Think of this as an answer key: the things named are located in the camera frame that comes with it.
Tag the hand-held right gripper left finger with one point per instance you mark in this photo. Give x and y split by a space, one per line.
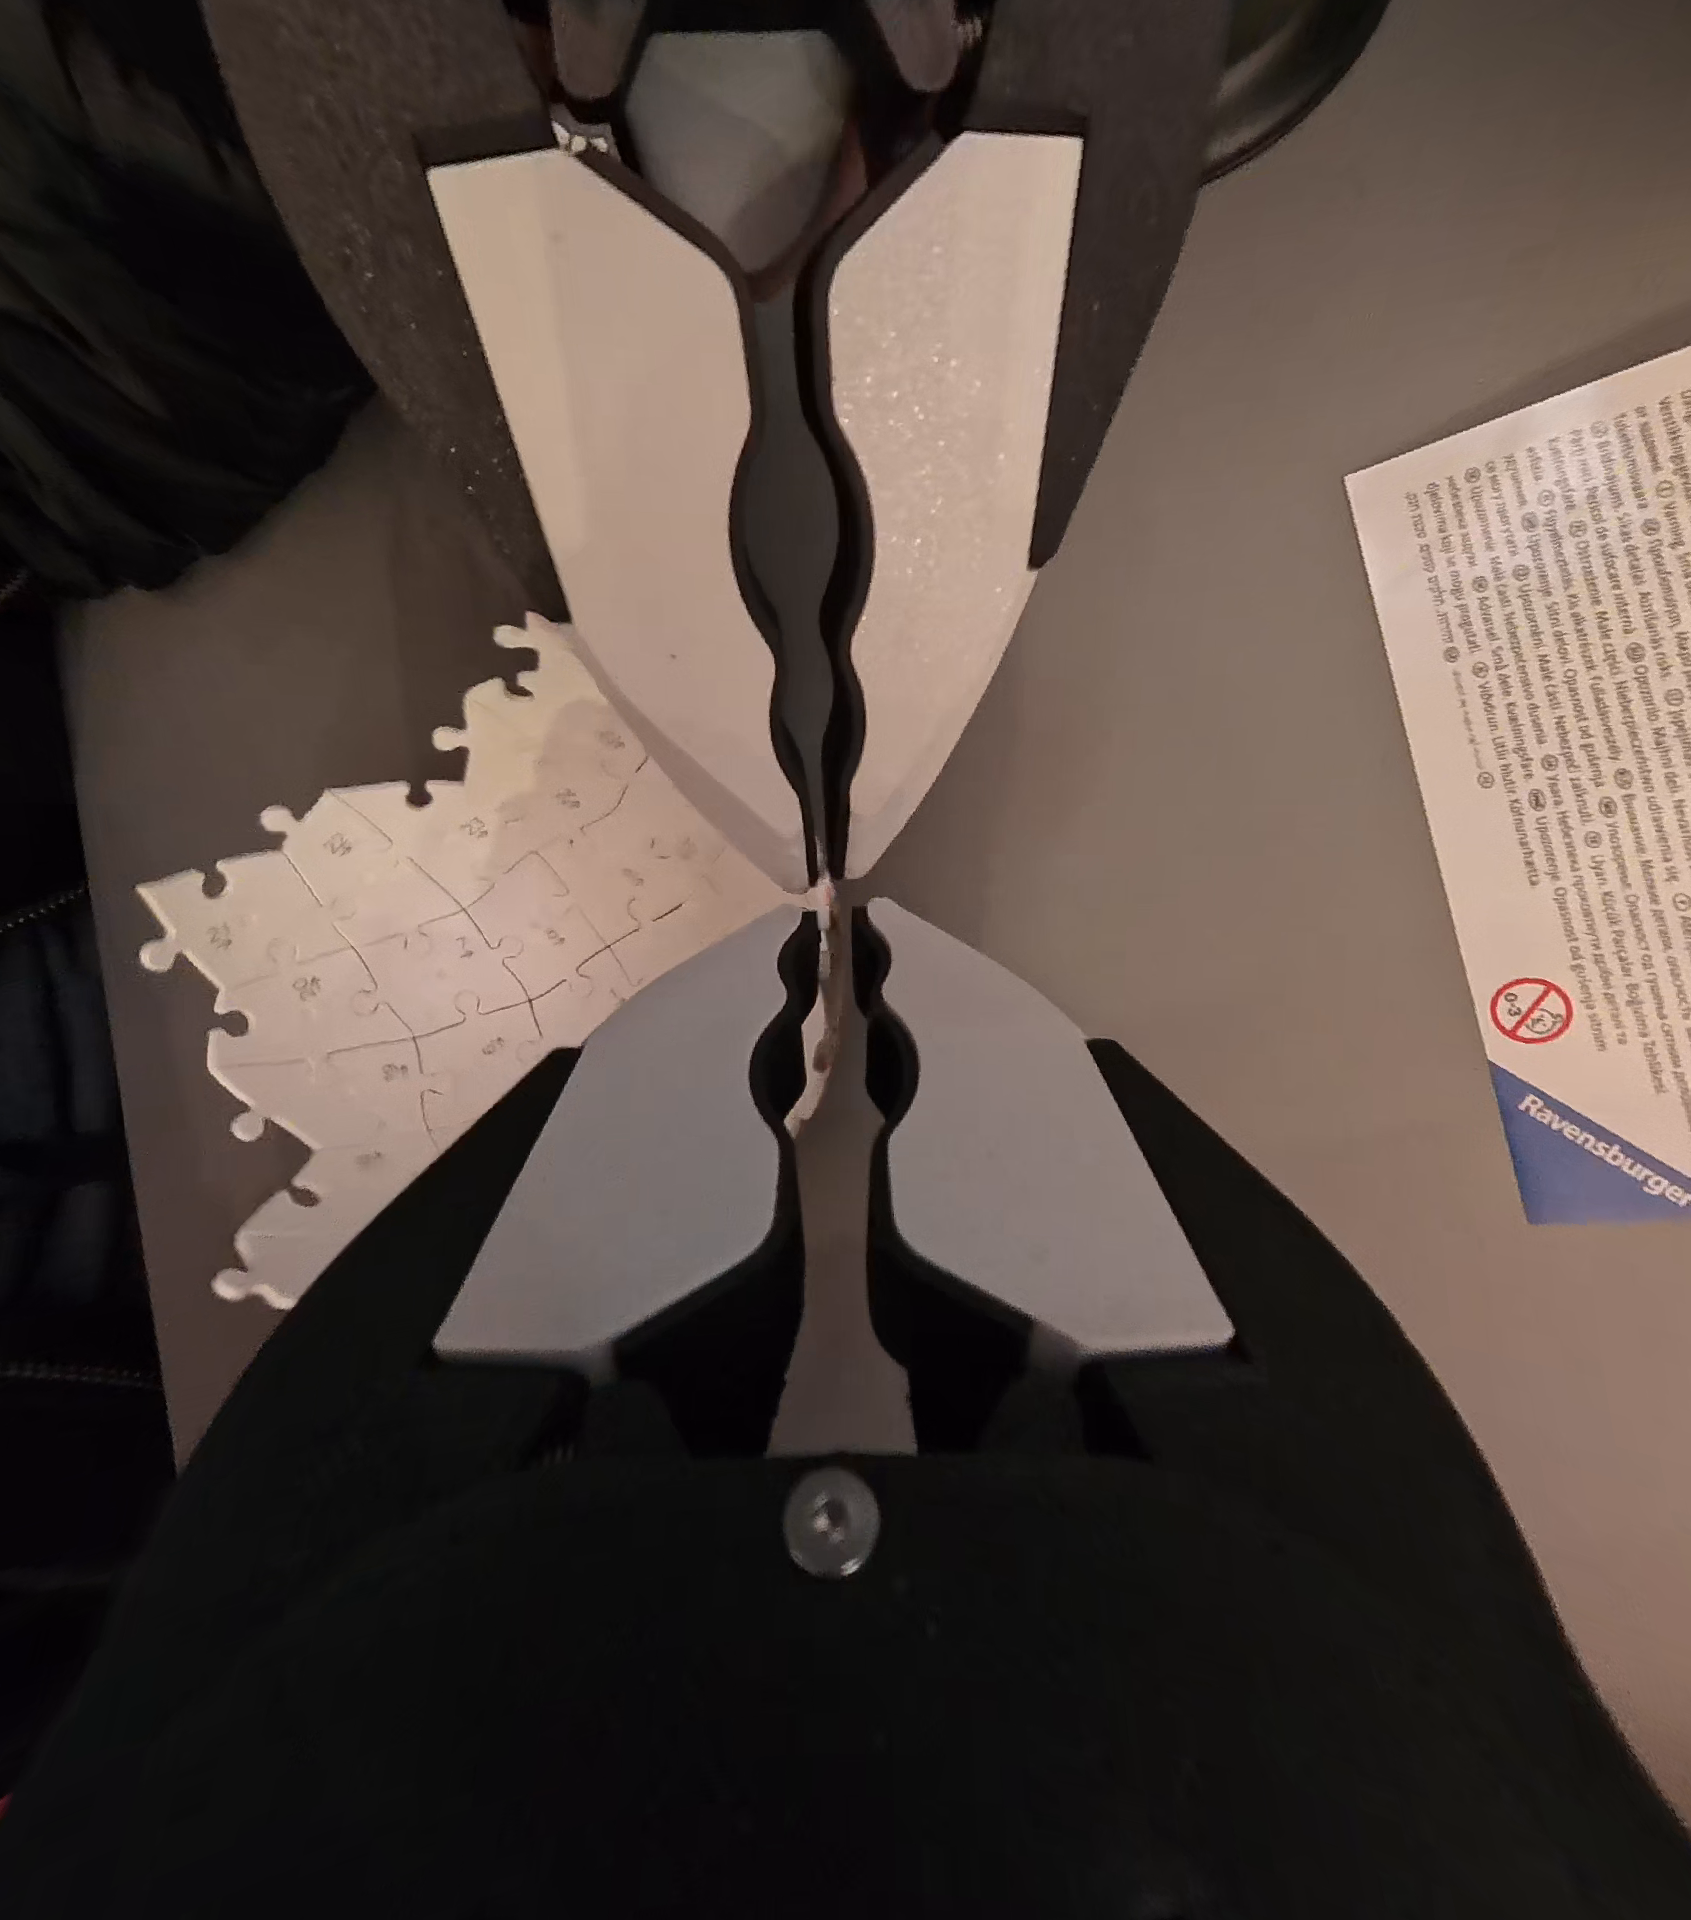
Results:
637 1185

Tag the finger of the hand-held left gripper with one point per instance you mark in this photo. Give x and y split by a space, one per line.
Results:
967 374
591 450

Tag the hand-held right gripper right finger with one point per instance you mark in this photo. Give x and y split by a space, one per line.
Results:
1057 1185

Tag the partly built puzzle ball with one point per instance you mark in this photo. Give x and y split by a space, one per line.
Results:
455 961

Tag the black ball stand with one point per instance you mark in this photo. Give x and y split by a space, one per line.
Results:
1281 74

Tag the person's jacketed torso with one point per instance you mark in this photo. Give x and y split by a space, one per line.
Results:
5 901

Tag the folded paper leaflet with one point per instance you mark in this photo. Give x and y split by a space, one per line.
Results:
1611 751

